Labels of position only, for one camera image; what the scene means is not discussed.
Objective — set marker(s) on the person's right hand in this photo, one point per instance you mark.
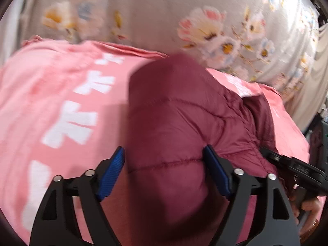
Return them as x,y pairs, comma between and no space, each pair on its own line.
311,206

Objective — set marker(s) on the pink blanket with white print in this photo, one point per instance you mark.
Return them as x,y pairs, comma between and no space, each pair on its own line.
64,107

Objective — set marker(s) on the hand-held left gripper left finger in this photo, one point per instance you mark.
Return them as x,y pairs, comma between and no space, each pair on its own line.
112,173

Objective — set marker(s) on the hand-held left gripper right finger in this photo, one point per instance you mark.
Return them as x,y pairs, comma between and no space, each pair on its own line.
217,171

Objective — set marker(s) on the grey floral quilt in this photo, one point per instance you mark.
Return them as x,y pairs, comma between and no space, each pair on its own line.
166,18

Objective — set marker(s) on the beige curtain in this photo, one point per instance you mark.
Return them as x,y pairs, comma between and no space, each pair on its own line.
307,87

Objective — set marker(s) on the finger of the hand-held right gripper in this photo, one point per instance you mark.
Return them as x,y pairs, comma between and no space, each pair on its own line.
271,156

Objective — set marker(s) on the dark object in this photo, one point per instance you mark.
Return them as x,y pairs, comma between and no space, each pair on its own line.
319,138

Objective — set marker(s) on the maroon puffer jacket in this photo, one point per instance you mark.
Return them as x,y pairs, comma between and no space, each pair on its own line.
179,133

